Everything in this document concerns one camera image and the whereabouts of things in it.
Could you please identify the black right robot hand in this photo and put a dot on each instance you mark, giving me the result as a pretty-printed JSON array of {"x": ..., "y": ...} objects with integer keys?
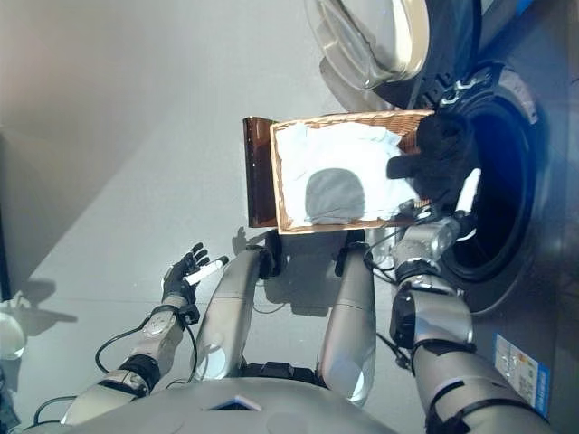
[{"x": 468, "y": 199}]

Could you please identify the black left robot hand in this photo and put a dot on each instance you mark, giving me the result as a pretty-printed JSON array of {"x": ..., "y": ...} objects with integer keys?
[{"x": 181, "y": 280}]

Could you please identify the black garment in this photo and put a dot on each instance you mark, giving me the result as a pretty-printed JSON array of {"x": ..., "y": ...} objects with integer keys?
[{"x": 434, "y": 153}]

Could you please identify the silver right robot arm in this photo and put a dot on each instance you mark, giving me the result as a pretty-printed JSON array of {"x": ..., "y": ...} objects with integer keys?
[{"x": 443, "y": 325}]

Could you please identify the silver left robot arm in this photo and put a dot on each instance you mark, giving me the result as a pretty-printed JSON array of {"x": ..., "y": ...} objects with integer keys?
[{"x": 154, "y": 330}]

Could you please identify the grey front-load washing machine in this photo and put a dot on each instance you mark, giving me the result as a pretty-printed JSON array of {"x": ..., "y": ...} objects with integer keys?
[{"x": 552, "y": 181}]

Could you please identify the woven wicker laundry basket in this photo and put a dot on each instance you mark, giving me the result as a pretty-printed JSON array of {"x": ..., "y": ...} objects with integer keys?
[{"x": 407, "y": 131}]

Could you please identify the brown glossy stool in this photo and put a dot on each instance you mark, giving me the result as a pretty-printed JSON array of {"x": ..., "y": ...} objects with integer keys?
[{"x": 258, "y": 181}]

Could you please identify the grey robot torso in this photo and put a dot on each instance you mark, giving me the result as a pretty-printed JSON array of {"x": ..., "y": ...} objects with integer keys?
[{"x": 226, "y": 407}]

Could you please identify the white basket liner cloth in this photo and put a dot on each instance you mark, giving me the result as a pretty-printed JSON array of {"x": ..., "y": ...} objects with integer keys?
[{"x": 335, "y": 149}]

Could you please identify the silver right robot leg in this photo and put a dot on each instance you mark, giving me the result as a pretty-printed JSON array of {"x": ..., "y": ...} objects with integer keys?
[{"x": 350, "y": 316}]

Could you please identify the white cylindrical object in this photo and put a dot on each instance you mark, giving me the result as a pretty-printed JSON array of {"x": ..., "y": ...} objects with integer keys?
[{"x": 11, "y": 334}]

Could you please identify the blue white energy label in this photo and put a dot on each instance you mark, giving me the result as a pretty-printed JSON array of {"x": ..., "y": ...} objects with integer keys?
[{"x": 520, "y": 373}]

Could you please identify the round glass washer door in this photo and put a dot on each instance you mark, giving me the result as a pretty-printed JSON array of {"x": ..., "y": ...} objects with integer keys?
[{"x": 371, "y": 40}]

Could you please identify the grey board with dark edge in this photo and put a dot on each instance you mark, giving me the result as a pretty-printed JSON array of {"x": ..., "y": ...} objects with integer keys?
[{"x": 4, "y": 217}]

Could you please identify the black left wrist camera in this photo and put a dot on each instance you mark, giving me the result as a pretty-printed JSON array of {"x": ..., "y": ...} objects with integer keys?
[{"x": 190, "y": 314}]

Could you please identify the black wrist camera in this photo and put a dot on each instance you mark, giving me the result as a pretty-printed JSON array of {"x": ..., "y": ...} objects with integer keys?
[
  {"x": 190, "y": 314},
  {"x": 408, "y": 207}
]

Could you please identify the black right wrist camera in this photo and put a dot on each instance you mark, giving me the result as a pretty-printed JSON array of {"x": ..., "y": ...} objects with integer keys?
[{"x": 408, "y": 207}]

